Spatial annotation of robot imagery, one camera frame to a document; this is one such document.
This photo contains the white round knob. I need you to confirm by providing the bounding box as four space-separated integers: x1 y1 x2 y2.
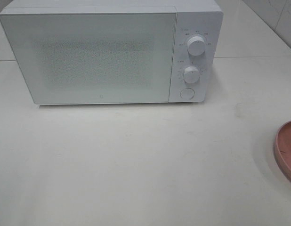
186 34 207 57
183 66 201 84

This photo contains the lower white round knob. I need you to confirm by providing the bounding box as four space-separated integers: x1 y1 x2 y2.
183 66 201 84

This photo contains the white round door button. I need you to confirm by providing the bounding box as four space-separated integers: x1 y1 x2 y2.
180 88 194 100

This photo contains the white microwave oven body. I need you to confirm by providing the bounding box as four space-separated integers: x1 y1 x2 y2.
0 0 223 104

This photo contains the pink round plate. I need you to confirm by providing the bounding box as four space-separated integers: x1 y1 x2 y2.
274 121 291 182

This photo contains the upper white round knob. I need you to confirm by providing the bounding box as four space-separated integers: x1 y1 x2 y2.
186 34 207 57

